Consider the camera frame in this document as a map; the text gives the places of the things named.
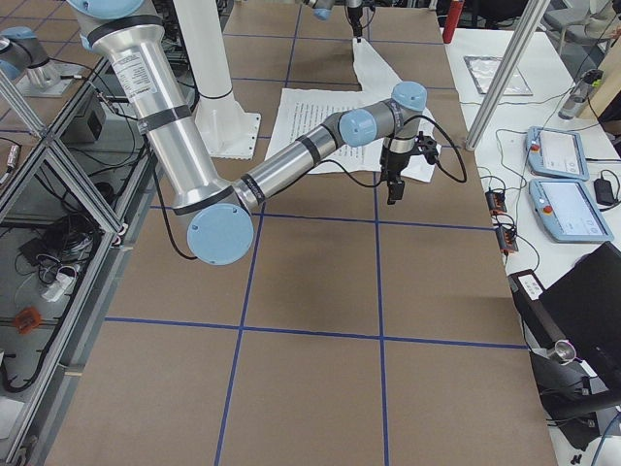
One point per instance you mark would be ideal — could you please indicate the aluminium lattice frame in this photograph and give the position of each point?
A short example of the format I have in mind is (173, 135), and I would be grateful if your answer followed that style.
(76, 186)

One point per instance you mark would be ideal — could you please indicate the orange clamp part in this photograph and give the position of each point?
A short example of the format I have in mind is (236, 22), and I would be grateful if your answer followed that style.
(27, 320)

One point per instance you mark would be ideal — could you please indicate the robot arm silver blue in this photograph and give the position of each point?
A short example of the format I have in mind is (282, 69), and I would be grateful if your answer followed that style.
(322, 9)
(220, 230)

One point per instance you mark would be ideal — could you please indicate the white camera post with base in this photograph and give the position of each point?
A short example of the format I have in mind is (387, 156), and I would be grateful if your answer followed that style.
(228, 131)

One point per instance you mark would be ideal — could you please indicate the black power adapter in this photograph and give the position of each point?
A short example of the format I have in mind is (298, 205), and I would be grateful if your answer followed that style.
(604, 193)

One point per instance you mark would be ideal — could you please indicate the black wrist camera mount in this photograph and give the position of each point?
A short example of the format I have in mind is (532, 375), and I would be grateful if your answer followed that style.
(427, 147)

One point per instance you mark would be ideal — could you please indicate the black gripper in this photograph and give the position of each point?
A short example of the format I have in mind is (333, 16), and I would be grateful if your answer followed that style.
(354, 16)
(392, 165)

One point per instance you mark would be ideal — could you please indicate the orange black connector box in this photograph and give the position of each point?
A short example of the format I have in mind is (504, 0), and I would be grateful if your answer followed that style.
(496, 202)
(506, 239)

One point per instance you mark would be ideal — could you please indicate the lower orange black connector box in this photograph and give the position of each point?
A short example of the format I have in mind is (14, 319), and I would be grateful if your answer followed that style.
(506, 239)

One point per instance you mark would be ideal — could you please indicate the clear water bottle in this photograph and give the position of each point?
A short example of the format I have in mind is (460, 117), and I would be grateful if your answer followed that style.
(578, 98)

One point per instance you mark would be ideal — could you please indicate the lower blue teach pendant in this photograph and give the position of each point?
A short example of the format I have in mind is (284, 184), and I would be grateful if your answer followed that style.
(567, 212)

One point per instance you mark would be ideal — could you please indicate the aluminium frame post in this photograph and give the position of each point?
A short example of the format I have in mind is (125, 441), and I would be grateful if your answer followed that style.
(519, 41)

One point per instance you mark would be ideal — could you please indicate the blue teach pendant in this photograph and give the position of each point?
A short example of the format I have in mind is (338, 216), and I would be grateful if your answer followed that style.
(567, 212)
(556, 153)

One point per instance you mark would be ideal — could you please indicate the upper blue teach pendant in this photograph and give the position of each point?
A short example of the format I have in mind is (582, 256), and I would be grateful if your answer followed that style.
(556, 153)

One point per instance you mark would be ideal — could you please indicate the red cylinder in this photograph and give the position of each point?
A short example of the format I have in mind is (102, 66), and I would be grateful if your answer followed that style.
(452, 20)

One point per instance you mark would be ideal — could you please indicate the black laptop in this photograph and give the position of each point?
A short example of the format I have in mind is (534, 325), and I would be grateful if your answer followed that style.
(582, 307)

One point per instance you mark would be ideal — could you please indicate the silver metal cup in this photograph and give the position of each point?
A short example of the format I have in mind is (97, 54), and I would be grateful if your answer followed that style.
(564, 352)

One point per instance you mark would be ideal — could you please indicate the upper orange black connector box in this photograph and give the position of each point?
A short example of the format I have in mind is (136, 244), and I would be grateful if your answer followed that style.
(496, 202)

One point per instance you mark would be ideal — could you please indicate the silver foil framed sheet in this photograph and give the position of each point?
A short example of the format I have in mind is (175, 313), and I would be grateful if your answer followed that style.
(483, 70)

